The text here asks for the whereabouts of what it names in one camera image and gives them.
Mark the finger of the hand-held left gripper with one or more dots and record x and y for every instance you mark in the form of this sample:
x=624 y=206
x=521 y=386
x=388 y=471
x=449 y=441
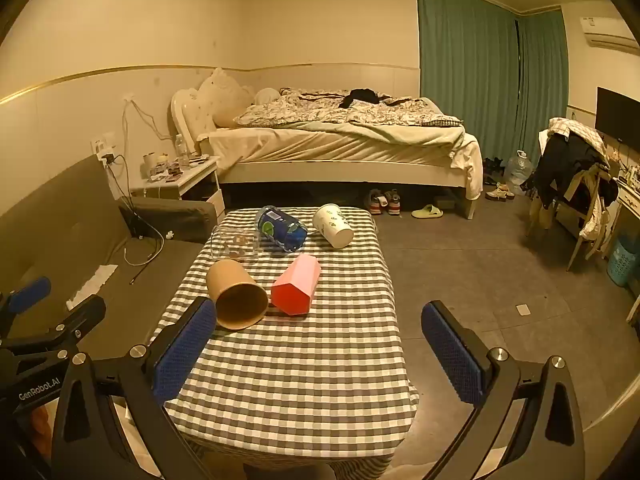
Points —
x=27 y=294
x=65 y=322

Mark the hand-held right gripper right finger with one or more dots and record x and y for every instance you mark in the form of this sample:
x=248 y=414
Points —
x=452 y=347

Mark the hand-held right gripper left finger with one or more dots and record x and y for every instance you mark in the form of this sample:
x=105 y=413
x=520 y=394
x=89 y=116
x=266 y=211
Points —
x=182 y=347

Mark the brown paper cup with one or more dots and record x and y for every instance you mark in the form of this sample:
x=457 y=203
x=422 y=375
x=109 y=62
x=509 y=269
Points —
x=236 y=293

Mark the clear glass cup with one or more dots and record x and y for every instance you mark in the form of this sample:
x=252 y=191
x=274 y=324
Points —
x=235 y=244

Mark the pink hexagonal cup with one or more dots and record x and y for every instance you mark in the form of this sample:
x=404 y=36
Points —
x=297 y=285

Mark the blue cup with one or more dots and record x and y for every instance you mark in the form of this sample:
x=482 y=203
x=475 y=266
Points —
x=281 y=228

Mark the white leaf print cup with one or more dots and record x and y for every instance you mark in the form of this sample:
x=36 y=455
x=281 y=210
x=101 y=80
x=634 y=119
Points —
x=332 y=225

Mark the white tissue paper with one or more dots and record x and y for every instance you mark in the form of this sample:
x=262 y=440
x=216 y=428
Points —
x=92 y=286

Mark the grey sofa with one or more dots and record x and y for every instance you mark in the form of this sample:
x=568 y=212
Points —
x=60 y=240

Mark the checkered tablecloth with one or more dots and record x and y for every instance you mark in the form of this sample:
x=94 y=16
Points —
x=300 y=360

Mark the green slipper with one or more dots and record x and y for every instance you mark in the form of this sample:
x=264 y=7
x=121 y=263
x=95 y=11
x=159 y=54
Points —
x=427 y=211

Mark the pair of sneakers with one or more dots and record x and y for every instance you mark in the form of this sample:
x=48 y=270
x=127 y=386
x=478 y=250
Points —
x=384 y=201

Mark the white shoes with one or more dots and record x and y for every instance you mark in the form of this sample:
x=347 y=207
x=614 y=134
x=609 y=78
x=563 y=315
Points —
x=500 y=191

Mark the white bedside table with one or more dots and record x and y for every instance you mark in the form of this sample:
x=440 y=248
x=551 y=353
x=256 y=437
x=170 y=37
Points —
x=187 y=182

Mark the large water jug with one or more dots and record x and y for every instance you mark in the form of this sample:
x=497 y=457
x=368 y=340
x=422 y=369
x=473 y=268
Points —
x=518 y=169

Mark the teal laundry basket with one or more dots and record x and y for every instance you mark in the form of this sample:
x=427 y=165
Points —
x=622 y=261

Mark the clear plastic bottle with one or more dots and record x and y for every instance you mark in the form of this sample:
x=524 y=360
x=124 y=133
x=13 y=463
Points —
x=181 y=150

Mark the chair with clothes pile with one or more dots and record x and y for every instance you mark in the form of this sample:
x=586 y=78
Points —
x=575 y=175

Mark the white bed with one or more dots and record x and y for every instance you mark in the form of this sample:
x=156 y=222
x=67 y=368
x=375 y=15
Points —
x=350 y=155

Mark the floral duvet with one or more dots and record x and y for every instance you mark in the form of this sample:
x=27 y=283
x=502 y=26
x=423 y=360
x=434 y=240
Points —
x=345 y=107

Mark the white pillow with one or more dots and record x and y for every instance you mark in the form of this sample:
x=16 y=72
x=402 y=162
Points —
x=267 y=96

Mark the black garment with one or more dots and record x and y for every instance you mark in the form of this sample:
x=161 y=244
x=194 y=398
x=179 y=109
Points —
x=364 y=97

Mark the green curtain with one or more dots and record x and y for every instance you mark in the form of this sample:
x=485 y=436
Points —
x=480 y=75

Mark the black television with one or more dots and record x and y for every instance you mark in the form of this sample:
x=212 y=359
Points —
x=617 y=117

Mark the white air conditioner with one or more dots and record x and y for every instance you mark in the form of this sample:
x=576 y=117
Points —
x=607 y=35

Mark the wall power socket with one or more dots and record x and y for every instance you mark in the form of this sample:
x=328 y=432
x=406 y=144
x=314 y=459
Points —
x=104 y=146

